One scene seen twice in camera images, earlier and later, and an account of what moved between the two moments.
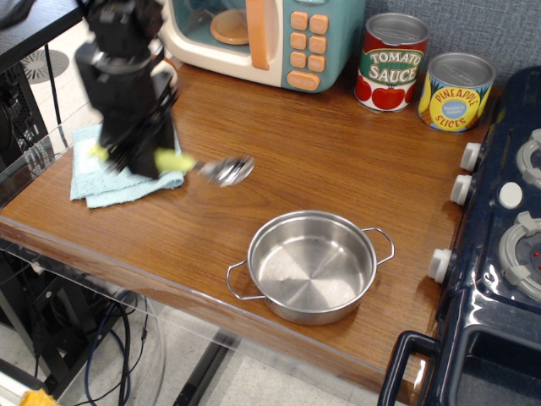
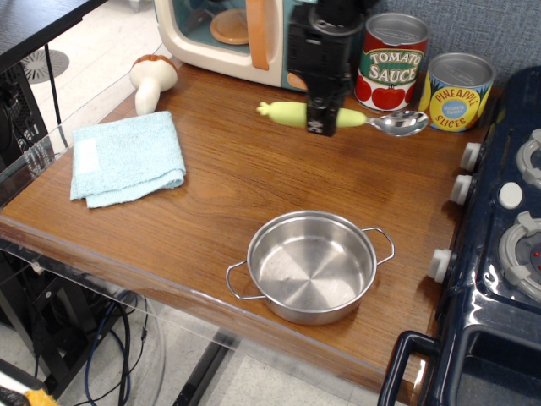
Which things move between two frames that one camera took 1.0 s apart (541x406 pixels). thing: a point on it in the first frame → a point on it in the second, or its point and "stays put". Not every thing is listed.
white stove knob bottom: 439,266 stays put
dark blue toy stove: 486,349 stays put
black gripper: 134,104 → 320,50
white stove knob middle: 461,188 stays put
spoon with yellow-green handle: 229,170 → 401,123
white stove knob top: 470,156 stays put
